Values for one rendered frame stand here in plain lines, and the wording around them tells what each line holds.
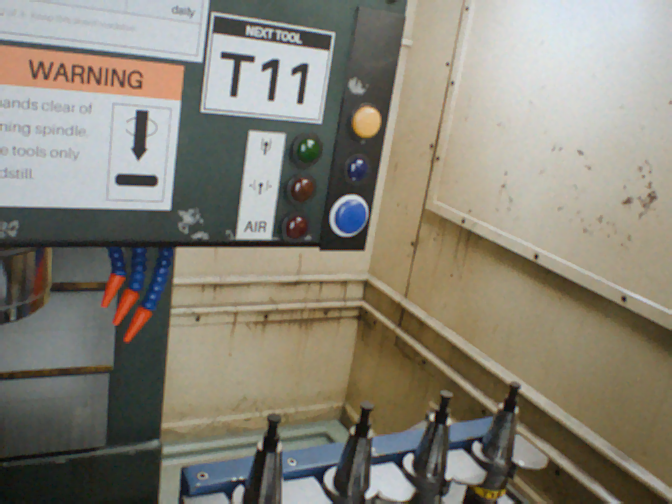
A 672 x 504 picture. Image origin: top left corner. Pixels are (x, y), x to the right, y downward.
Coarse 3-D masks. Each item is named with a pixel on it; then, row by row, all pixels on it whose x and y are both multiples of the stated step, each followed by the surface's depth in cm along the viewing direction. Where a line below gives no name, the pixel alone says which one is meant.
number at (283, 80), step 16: (256, 64) 48; (272, 64) 49; (288, 64) 49; (304, 64) 50; (320, 64) 50; (256, 80) 48; (272, 80) 49; (288, 80) 50; (304, 80) 50; (256, 96) 49; (272, 96) 49; (288, 96) 50; (304, 96) 51; (304, 112) 51
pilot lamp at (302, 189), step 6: (300, 180) 53; (306, 180) 53; (294, 186) 52; (300, 186) 52; (306, 186) 53; (312, 186) 53; (294, 192) 53; (300, 192) 53; (306, 192) 53; (312, 192) 53; (294, 198) 53; (300, 198) 53; (306, 198) 53
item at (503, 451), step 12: (516, 408) 84; (492, 420) 84; (504, 420) 83; (516, 420) 83; (492, 432) 84; (504, 432) 83; (492, 444) 83; (504, 444) 83; (492, 456) 83; (504, 456) 83
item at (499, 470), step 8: (472, 448) 86; (472, 456) 85; (480, 456) 84; (480, 464) 84; (488, 464) 83; (496, 464) 83; (504, 464) 83; (512, 464) 84; (488, 472) 84; (496, 472) 83; (504, 472) 83; (512, 472) 84; (488, 480) 83; (496, 480) 83
